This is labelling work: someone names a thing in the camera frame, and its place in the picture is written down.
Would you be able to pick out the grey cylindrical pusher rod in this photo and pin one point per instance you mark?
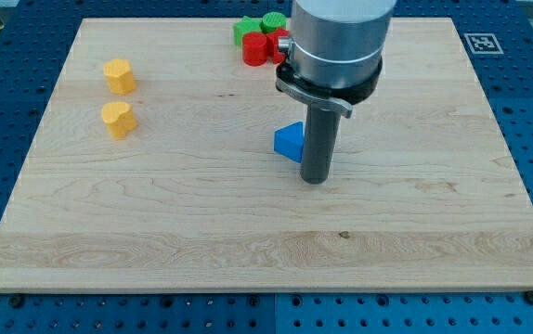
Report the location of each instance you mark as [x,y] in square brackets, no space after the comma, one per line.
[321,129]

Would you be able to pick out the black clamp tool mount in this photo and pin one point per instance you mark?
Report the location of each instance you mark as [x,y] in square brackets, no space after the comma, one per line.
[327,84]

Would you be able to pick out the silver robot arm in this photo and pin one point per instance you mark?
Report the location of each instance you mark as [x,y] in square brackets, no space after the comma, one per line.
[340,29]

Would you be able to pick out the yellow heart block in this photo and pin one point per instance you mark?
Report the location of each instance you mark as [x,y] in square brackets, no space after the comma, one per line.
[119,118]

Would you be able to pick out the red star block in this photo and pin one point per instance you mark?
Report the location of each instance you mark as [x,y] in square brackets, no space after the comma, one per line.
[273,45]

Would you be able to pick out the blue triangle block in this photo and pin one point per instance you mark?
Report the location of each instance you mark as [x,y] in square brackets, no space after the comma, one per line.
[289,141]

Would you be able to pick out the red cylinder block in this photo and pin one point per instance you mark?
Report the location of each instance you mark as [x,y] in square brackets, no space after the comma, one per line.
[254,49]

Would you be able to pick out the green cylinder block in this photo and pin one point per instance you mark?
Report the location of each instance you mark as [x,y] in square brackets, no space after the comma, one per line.
[272,21]

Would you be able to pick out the green star block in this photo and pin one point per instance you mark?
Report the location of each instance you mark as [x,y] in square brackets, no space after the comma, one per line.
[244,25]

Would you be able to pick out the wooden board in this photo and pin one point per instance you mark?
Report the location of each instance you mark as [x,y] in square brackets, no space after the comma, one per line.
[423,193]

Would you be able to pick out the yellow pentagon block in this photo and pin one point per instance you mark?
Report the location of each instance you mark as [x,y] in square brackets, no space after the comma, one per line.
[119,76]

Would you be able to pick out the white fiducial marker tag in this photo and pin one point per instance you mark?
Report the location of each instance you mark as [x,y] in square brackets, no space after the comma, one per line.
[482,43]

